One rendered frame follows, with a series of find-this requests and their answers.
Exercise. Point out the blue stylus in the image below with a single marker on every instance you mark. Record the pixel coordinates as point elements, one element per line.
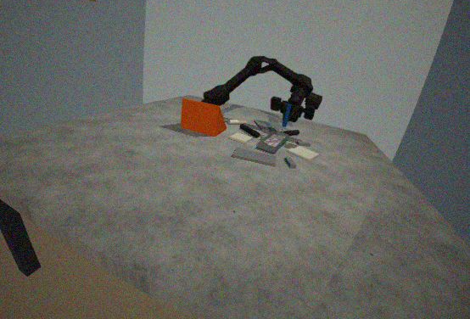
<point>285,118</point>

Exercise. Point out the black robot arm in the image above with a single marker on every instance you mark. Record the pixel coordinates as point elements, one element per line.
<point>300,83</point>

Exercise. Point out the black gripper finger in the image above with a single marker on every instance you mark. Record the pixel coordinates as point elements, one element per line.
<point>283,107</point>
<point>297,111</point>

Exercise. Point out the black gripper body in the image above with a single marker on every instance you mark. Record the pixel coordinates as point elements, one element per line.
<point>295,99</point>

